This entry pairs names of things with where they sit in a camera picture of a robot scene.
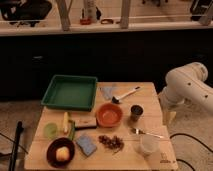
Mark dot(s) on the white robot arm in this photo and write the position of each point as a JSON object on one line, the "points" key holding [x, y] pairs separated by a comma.
{"points": [[185, 83]]}

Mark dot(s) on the yellow apple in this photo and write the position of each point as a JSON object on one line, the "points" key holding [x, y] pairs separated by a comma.
{"points": [[62, 154]]}

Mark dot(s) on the green plastic tray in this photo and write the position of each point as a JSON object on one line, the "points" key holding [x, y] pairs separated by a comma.
{"points": [[70, 93]]}

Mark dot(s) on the translucent plastic cup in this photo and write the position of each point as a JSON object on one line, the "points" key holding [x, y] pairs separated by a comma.
{"points": [[148, 145]]}

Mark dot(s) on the dark metal cup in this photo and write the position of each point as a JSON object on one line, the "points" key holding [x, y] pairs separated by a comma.
{"points": [[136, 112]]}

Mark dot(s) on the small green lid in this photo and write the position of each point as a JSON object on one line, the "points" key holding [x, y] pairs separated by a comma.
{"points": [[50, 131]]}

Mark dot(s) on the blue sponge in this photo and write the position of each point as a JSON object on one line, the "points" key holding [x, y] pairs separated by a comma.
{"points": [[86, 144]]}

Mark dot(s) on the metal fork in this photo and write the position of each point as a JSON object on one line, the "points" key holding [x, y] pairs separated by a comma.
{"points": [[138, 131]]}

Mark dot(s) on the dark brown plate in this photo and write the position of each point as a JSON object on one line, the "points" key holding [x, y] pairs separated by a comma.
{"points": [[51, 152]]}

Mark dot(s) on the black pole stand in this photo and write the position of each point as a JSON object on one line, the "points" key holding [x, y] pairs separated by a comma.
{"points": [[12, 162]]}

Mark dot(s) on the wooden block brush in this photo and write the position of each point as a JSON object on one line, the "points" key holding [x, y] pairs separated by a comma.
{"points": [[85, 123]]}

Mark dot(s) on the green peeler handle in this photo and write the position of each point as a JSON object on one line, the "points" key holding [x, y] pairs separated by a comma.
{"points": [[72, 130]]}

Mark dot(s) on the orange bowl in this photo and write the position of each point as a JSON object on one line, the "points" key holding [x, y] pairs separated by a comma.
{"points": [[109, 115]]}

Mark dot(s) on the yellow banana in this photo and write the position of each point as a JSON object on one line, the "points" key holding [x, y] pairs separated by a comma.
{"points": [[65, 123]]}

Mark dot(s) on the black office chair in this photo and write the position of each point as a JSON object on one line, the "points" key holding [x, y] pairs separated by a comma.
{"points": [[30, 12]]}

